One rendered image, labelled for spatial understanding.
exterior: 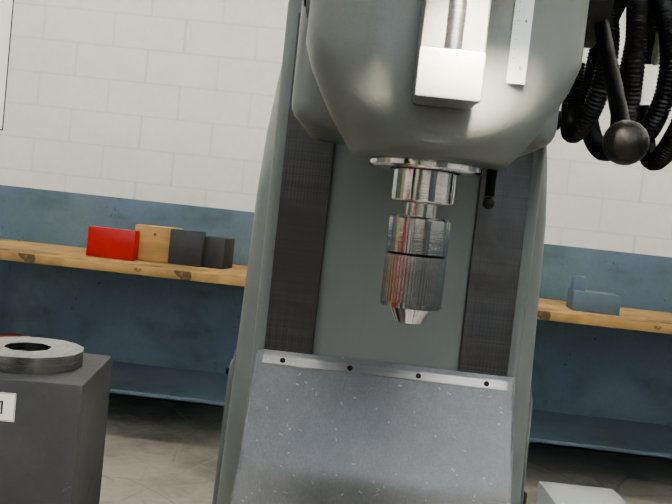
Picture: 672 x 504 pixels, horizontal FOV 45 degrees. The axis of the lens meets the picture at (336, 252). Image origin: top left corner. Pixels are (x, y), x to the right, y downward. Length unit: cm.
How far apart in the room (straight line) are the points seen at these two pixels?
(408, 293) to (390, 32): 19
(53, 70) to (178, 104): 79
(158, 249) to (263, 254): 348
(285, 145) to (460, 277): 27
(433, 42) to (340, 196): 51
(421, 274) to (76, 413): 28
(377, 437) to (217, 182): 401
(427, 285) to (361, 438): 41
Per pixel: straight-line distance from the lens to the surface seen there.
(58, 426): 66
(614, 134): 56
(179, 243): 442
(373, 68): 53
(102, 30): 519
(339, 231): 99
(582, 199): 498
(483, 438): 99
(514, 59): 54
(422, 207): 60
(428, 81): 49
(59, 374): 68
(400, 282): 60
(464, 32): 50
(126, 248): 442
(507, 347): 101
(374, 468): 97
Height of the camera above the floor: 127
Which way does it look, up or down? 3 degrees down
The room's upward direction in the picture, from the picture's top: 6 degrees clockwise
